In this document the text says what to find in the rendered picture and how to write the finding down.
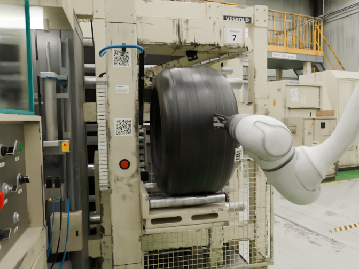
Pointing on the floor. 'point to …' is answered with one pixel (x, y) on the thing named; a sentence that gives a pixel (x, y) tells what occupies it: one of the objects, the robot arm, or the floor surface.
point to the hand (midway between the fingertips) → (218, 118)
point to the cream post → (118, 107)
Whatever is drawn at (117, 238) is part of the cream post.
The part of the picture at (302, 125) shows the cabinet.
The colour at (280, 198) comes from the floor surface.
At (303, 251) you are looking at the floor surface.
